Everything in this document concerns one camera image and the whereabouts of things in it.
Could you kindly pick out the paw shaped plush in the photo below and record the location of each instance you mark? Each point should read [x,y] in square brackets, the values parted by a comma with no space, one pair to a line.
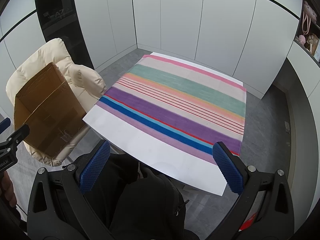
[312,42]

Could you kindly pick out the person's left hand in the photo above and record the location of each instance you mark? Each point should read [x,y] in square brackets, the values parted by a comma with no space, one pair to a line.
[8,190]

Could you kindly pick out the brown cardboard box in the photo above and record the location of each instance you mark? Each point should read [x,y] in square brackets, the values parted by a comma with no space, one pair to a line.
[50,97]

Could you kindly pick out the wall outlet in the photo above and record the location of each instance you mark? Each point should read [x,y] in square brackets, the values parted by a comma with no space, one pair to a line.
[287,127]

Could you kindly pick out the person's legs in black pants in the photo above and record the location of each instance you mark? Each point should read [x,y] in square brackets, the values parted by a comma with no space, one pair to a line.
[140,205]

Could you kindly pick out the pink plush toy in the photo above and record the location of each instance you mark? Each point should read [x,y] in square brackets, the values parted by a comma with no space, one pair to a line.
[300,39]

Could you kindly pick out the dark glass wall panel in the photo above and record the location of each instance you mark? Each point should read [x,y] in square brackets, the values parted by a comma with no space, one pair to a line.
[57,17]

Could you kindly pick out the white table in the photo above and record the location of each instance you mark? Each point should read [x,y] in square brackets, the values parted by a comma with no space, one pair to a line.
[150,150]

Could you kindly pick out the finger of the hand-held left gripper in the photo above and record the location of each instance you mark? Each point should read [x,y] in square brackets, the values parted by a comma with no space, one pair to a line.
[4,125]
[17,137]

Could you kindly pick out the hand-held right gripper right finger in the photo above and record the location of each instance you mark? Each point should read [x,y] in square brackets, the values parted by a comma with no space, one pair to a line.
[228,168]

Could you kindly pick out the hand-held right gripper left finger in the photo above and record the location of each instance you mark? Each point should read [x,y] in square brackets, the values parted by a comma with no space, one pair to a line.
[95,167]

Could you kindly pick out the pink plush bag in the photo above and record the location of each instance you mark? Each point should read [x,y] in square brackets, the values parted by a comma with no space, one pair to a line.
[308,10]

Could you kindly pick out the cream padded chair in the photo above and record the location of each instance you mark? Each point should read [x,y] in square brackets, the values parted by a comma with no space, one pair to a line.
[45,52]

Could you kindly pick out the red object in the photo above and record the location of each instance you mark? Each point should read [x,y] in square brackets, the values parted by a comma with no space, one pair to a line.
[250,221]

